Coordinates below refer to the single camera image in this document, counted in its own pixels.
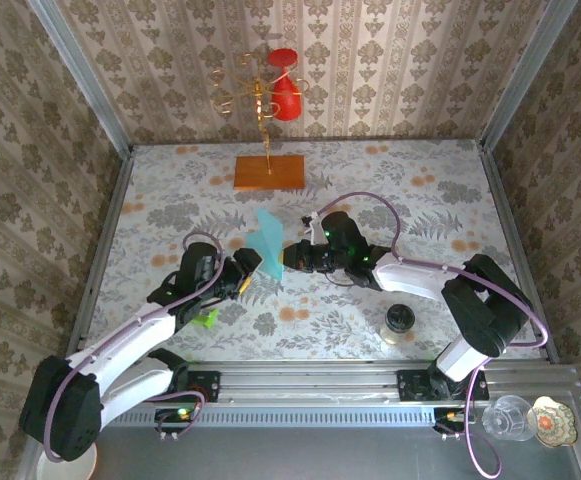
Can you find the small black controller board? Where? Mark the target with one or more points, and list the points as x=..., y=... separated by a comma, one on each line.
x=442, y=415
x=170, y=415

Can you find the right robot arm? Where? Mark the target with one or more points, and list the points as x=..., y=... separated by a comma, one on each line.
x=485, y=310

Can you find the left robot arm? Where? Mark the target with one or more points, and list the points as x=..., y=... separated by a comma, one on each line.
x=120, y=340

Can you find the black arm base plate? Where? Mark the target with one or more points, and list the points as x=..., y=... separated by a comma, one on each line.
x=212, y=385
x=407, y=387

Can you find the light blue cloth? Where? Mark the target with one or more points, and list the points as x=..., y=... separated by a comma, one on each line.
x=267, y=245

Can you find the glass jar with black lid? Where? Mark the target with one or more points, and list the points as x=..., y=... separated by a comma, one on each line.
x=400, y=317

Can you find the clear glass cup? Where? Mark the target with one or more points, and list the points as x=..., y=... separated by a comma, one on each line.
x=505, y=420

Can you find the aluminium front rail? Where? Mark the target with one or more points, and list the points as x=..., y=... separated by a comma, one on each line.
x=310, y=382

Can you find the white bowl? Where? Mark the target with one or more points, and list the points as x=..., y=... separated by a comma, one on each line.
x=77, y=471

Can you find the aluminium frame post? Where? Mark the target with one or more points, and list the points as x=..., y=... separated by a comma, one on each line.
x=526, y=75
x=81, y=75

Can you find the red wine glass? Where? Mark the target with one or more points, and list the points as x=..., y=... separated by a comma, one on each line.
x=286, y=102

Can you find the patterned scalloped small dish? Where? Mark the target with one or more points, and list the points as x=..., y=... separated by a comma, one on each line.
x=552, y=422

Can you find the aluminium table side rail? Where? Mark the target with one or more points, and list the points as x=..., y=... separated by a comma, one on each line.
x=509, y=225
x=109, y=220

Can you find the floral patterned table cover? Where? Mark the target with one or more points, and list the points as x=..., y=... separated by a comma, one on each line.
x=420, y=165

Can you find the green plastic pencil sharpener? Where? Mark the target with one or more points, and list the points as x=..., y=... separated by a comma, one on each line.
x=210, y=319

